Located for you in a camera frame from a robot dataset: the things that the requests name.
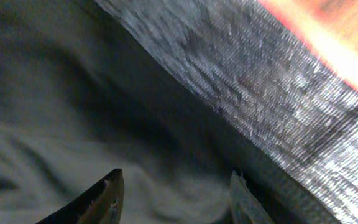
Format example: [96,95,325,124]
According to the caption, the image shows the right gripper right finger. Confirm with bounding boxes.
[230,170,274,224]

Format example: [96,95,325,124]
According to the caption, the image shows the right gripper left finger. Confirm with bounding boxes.
[37,169,124,224]

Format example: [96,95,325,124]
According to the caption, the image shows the black leggings grey waistband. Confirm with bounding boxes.
[0,0,358,223]

